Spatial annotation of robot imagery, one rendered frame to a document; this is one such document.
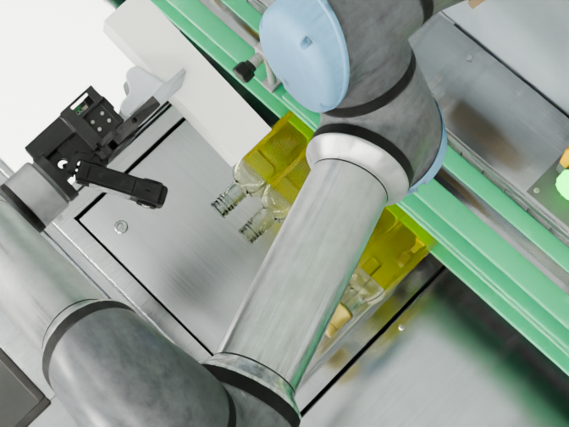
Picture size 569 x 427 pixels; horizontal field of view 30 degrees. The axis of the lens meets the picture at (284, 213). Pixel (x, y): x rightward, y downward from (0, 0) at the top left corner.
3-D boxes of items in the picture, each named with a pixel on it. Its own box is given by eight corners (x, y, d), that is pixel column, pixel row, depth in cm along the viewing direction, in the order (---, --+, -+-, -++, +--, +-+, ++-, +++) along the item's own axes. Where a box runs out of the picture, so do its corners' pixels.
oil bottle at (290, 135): (328, 87, 163) (229, 182, 159) (328, 71, 157) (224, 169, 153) (355, 110, 161) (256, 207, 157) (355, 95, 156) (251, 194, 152)
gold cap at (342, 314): (352, 313, 147) (330, 335, 146) (353, 318, 150) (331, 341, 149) (334, 296, 148) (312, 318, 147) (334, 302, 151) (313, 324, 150)
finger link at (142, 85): (155, 41, 129) (101, 93, 130) (189, 77, 129) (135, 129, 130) (158, 41, 132) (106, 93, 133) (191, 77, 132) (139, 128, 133)
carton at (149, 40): (139, -12, 132) (103, 20, 131) (272, 129, 134) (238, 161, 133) (136, 1, 138) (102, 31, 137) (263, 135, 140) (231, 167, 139)
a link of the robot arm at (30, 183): (46, 224, 127) (47, 228, 135) (74, 198, 128) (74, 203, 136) (2, 179, 127) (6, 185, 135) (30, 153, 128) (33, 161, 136)
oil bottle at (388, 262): (441, 185, 157) (341, 287, 153) (444, 172, 151) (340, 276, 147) (470, 210, 155) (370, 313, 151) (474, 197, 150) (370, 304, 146)
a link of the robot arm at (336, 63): (400, -48, 99) (296, 45, 96) (444, 55, 108) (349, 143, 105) (323, -77, 107) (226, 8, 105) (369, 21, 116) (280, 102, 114)
